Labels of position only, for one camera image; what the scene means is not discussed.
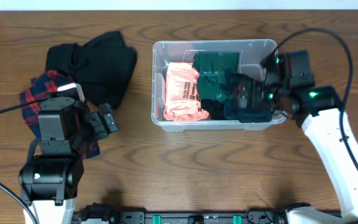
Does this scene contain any black garment with tape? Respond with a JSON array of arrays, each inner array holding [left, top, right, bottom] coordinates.
[[201, 99, 226, 120]]

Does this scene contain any left black cable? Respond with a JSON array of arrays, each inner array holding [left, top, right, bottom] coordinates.
[[0, 98, 48, 123]]

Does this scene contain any navy garment with tape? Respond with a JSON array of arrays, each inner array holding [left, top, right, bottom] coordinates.
[[224, 71, 272, 123]]

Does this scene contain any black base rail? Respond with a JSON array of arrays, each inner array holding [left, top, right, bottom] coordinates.
[[73, 202, 351, 224]]

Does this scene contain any right black cable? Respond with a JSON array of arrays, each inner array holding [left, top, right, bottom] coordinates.
[[261, 27, 358, 203]]

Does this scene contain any salmon pink printed t-shirt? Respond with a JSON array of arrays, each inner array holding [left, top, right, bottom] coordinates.
[[163, 62, 209, 121]]

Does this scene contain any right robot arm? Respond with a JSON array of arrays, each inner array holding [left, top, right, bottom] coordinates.
[[239, 51, 358, 223]]

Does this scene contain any clear plastic storage container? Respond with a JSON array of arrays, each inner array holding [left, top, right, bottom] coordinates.
[[151, 39, 286, 132]]

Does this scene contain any black cable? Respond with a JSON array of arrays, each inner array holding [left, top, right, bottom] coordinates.
[[261, 27, 358, 203], [0, 98, 48, 123]]

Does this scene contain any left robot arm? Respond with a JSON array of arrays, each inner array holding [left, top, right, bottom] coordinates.
[[19, 97, 118, 223]]

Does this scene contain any large black garment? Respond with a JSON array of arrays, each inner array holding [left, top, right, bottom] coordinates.
[[45, 30, 137, 110]]

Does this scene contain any red navy plaid shirt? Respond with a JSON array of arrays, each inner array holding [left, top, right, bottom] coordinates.
[[19, 70, 101, 160]]

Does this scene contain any dark green garment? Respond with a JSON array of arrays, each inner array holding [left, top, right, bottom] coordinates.
[[193, 52, 240, 103]]

